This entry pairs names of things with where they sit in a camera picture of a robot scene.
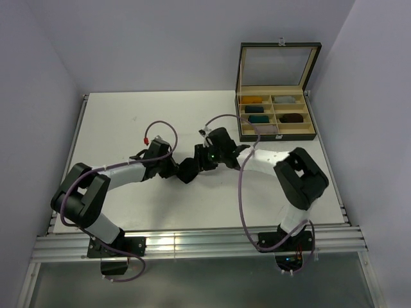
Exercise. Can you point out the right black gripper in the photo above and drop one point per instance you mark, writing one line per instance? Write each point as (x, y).
(200, 151)

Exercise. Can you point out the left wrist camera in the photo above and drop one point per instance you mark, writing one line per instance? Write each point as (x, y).
(156, 148)

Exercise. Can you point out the light grey rolled sock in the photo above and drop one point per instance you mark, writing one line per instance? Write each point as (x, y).
(284, 100)

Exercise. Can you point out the black sock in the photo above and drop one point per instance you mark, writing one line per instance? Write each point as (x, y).
(188, 170)

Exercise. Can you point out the brown striped sock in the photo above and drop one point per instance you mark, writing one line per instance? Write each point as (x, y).
(291, 118)

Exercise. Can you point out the pink-grey rolled sock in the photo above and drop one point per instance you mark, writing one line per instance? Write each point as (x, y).
(267, 129)

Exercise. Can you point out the orange rolled sock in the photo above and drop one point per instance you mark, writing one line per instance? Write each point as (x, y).
(251, 99)

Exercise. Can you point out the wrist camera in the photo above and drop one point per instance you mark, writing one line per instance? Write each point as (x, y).
(156, 148)
(204, 132)

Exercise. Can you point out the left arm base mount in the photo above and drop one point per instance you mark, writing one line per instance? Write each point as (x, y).
(115, 258)

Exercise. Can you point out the black compartment storage box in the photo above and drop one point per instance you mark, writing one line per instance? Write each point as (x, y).
(271, 96)

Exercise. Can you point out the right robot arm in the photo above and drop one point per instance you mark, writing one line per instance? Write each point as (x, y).
(301, 179)

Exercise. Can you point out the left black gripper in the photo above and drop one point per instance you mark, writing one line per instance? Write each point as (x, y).
(171, 170)

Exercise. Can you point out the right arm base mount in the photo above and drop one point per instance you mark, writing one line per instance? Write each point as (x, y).
(293, 254)

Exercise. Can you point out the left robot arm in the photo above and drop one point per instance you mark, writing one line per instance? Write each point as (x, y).
(82, 193)

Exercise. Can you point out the teal rolled sock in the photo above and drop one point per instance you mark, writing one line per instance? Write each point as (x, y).
(258, 119)

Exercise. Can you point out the aluminium frame rail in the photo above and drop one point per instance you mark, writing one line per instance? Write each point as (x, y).
(201, 244)

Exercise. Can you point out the dark rolled sock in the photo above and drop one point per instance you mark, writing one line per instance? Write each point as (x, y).
(249, 109)

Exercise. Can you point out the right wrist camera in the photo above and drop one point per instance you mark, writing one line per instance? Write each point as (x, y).
(204, 132)

